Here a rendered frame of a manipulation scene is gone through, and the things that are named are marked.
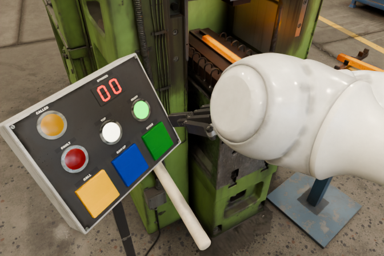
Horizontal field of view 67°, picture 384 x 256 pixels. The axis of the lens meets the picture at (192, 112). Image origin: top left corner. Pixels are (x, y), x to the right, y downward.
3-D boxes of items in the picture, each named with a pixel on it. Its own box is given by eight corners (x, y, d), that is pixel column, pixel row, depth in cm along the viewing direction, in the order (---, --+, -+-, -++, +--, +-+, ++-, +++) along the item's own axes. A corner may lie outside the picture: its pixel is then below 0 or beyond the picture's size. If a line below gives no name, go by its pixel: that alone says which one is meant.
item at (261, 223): (293, 234, 162) (294, 232, 161) (204, 290, 140) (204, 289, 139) (249, 182, 188) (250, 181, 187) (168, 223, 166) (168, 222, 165)
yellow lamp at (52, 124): (68, 133, 59) (62, 117, 57) (44, 141, 58) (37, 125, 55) (66, 124, 61) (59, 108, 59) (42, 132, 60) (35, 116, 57)
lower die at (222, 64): (264, 85, 112) (268, 66, 107) (222, 100, 105) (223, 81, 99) (207, 42, 141) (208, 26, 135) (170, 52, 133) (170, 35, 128)
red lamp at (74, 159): (90, 166, 62) (86, 152, 59) (68, 175, 60) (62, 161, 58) (87, 156, 64) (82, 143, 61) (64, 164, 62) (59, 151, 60)
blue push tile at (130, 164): (149, 167, 73) (135, 143, 71) (128, 187, 69) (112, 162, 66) (145, 167, 75) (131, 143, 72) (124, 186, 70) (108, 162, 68)
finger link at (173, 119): (195, 124, 63) (194, 126, 63) (174, 125, 68) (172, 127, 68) (190, 112, 62) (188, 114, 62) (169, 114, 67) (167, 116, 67)
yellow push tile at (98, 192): (120, 194, 67) (103, 169, 65) (95, 219, 62) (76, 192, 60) (116, 193, 69) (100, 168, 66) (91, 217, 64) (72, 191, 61)
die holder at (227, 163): (281, 158, 142) (303, 83, 114) (216, 191, 128) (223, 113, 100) (218, 98, 180) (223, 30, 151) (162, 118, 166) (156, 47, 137)
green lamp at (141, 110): (152, 116, 75) (151, 103, 72) (135, 123, 73) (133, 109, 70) (148, 110, 77) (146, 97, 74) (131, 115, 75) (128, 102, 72)
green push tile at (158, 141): (174, 144, 80) (162, 120, 77) (156, 161, 75) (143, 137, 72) (169, 144, 81) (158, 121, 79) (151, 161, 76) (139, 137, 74)
